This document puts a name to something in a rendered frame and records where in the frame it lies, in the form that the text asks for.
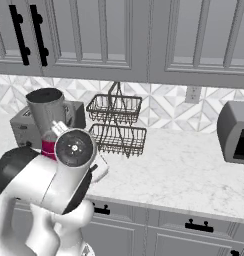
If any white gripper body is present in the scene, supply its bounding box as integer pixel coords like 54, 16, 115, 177
90, 153, 110, 184

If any grey blender with red base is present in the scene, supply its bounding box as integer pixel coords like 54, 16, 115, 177
25, 87, 70, 162

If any grey drawer front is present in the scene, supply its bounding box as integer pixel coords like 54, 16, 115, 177
13, 197, 149, 229
156, 208, 244, 242

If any grey lower cupboard door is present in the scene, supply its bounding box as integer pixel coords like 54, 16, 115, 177
81, 221, 149, 256
153, 227, 244, 256

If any grey cupboard door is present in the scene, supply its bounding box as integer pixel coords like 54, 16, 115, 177
153, 227, 244, 256
81, 221, 149, 256
147, 0, 244, 90
0, 0, 46, 77
27, 0, 152, 83

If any grey toaster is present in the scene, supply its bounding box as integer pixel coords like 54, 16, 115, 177
9, 99, 87, 150

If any grey toaster oven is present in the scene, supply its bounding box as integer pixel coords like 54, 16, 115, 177
216, 100, 244, 165

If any grey upper cupboard door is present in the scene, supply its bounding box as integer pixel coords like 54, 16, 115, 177
0, 0, 46, 77
147, 0, 244, 90
27, 0, 152, 83

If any two-tier wire basket stand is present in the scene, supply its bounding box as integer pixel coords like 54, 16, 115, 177
85, 81, 148, 160

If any short black drawer handle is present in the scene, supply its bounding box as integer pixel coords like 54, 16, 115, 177
92, 203, 111, 216
184, 218, 215, 234

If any white wall outlet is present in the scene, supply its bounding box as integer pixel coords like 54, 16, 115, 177
184, 85, 203, 105

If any long black cupboard handle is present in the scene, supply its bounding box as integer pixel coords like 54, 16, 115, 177
29, 4, 50, 67
8, 4, 31, 67

